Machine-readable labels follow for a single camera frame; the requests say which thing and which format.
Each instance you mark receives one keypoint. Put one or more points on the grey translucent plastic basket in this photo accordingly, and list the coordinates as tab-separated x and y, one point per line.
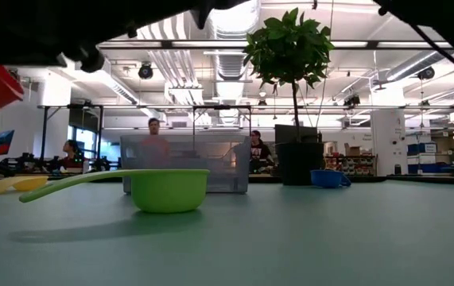
226	163

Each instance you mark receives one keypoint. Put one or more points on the green measuring cup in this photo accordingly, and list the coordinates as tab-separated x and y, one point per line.
167	190

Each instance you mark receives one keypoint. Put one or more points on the round black ceiling camera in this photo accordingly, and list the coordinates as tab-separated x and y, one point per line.
426	73
146	70

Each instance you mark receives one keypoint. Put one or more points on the black background robot arms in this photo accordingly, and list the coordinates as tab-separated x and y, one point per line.
32	165

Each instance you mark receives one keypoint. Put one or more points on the shelf with small bins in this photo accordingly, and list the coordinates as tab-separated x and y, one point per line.
350	165

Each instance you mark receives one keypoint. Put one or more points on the person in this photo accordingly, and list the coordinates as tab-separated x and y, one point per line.
71	153
259	149
154	127

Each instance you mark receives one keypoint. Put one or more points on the black metal rig frame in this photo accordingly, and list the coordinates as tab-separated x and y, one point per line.
44	131

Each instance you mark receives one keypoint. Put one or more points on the potted plant in black pot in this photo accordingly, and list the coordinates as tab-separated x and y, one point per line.
290	47

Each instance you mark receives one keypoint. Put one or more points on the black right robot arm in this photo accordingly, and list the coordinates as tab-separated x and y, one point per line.
449	20

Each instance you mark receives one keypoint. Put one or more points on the blue measuring cup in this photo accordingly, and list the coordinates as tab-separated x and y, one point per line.
328	178

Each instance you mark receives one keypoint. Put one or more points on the black monitor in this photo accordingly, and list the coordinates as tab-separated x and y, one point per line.
286	134

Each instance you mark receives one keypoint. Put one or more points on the white pillar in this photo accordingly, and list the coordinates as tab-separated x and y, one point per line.
387	135

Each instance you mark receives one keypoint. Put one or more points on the blue storage bins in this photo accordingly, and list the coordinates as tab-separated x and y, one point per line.
421	153

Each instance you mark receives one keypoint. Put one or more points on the overhead light bar frame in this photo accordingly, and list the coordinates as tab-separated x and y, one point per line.
167	44

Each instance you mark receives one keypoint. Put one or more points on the yellow measuring cup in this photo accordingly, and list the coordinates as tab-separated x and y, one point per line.
28	183

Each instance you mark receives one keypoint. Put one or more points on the silver ventilation duct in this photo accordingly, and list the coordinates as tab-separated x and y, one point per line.
232	24

